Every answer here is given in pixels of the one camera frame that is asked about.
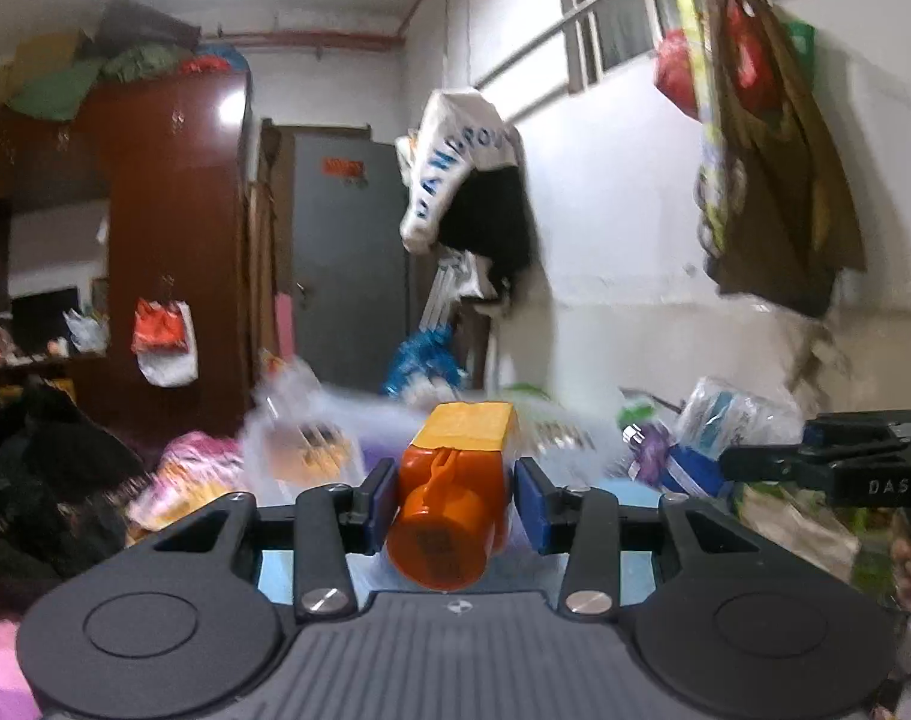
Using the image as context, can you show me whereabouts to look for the barred window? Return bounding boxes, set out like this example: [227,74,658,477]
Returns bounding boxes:
[558,0,730,95]

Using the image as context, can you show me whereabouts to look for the grey metal door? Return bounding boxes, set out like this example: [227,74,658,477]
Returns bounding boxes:
[290,129,413,400]

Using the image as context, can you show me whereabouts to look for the orange white plastic bag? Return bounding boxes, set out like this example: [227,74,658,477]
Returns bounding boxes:
[130,298,200,389]

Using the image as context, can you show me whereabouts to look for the orange yellow bottle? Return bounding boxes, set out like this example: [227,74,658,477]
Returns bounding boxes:
[385,400,518,591]

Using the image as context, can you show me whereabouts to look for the black monitor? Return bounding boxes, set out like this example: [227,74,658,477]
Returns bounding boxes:
[9,286,80,355]

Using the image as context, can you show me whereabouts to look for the purple plastic bag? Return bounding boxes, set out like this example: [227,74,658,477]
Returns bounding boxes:
[624,420,677,481]

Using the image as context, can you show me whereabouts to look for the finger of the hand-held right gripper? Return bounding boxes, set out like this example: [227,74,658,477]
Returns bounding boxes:
[802,412,906,452]
[720,444,838,482]

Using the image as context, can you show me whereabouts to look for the white plastic basket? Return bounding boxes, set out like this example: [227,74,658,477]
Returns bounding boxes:
[243,371,623,485]

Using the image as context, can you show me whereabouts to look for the black hanging garment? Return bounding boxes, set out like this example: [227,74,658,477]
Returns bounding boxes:
[438,163,536,295]

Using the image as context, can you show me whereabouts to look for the blue plastic pack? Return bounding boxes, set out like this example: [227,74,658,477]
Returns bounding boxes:
[381,324,470,400]

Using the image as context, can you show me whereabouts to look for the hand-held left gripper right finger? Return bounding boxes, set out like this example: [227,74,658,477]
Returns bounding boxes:
[513,456,790,617]

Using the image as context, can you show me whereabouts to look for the blue shopping bag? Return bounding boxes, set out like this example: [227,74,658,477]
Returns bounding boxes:
[661,441,735,497]

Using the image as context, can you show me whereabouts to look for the white lettered hoodie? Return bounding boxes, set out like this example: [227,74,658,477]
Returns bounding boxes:
[396,88,525,254]

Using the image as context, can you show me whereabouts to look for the red hanging bag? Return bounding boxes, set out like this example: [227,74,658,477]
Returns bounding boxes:
[654,0,772,121]

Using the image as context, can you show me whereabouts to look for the metal crutches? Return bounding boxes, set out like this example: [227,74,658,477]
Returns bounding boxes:
[423,251,475,335]

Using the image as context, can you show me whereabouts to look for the brown hanging bag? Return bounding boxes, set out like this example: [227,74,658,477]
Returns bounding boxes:
[695,0,868,320]

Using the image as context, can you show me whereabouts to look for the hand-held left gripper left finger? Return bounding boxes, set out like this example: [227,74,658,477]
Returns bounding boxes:
[129,456,398,622]

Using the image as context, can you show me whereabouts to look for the floral pink blanket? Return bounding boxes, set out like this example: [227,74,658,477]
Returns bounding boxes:
[127,430,248,545]

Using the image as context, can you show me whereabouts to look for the brown wooden wardrobe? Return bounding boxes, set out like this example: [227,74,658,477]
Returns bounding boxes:
[0,69,255,451]

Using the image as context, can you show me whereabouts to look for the pile of black clothes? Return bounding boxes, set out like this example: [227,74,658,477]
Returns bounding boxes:
[0,381,151,620]

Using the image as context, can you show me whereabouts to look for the green bedding bundle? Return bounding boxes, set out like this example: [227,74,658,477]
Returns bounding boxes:
[5,56,112,122]

